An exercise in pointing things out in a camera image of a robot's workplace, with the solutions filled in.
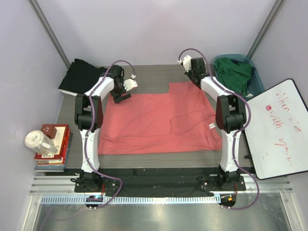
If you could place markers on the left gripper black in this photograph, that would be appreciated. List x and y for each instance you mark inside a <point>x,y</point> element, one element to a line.
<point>118,97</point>

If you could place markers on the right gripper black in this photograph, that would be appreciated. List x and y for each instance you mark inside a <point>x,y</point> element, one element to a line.
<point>187,74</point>

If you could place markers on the red t shirt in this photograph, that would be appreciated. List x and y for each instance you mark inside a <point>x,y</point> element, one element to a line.
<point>181,120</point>

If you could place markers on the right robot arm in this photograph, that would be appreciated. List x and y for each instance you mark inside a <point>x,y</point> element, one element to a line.
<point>230,118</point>

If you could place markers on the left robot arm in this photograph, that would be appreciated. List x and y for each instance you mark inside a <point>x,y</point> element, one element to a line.
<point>89,120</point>

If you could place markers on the stack of books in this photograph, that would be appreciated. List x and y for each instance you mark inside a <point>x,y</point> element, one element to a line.
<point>56,162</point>

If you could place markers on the green t shirt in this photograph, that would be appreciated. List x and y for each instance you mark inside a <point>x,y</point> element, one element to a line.
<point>233,76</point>

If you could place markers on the blue plastic bin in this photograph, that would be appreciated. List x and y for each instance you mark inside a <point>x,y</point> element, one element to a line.
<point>255,85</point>

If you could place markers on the black folded t shirt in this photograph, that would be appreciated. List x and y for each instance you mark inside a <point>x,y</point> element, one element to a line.
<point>81,77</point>

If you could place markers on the white folded t shirt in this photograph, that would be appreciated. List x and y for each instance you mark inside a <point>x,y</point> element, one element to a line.
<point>68,92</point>

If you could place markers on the small red box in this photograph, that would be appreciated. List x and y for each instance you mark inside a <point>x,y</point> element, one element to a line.
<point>49,130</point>

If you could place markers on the clear plastic jar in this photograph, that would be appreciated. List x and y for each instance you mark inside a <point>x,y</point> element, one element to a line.
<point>40,143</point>

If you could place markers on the white whiteboard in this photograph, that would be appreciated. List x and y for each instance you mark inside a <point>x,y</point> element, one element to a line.
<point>277,135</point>

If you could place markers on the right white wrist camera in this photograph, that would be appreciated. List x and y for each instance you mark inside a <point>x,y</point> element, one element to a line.
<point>186,63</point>

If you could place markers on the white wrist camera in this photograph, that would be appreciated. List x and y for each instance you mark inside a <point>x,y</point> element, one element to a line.
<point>129,84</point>
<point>186,63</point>

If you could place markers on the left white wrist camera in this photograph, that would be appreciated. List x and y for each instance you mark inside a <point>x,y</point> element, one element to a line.
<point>129,84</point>

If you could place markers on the right aluminium corner post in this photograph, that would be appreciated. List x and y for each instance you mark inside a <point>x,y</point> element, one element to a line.
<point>277,6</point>

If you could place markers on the aluminium corner post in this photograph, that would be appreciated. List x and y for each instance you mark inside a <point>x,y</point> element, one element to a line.
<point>277,6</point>
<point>49,31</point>

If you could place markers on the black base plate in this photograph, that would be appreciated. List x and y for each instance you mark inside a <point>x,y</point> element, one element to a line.
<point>164,180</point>

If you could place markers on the aluminium rail frame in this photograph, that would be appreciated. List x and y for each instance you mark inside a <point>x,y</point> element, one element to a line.
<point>184,203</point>

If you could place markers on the left aluminium corner post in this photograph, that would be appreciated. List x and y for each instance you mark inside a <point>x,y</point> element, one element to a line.
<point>49,31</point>

